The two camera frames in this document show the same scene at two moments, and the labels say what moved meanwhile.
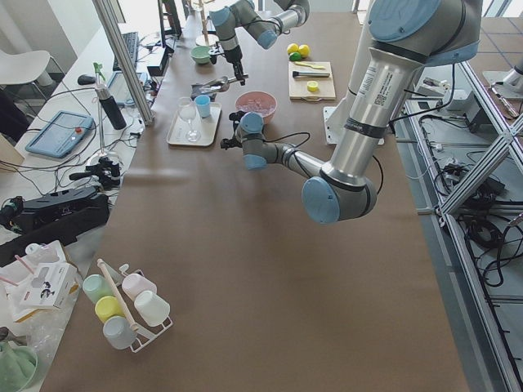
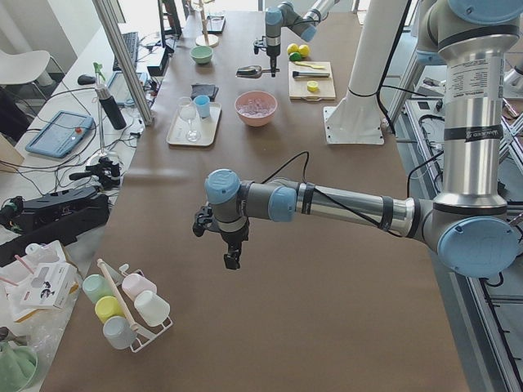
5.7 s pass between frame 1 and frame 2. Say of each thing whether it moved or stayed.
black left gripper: moved
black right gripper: moved
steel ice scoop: moved
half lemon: stayed
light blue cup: stayed
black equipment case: stayed
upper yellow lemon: stayed
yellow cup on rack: stayed
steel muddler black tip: stayed
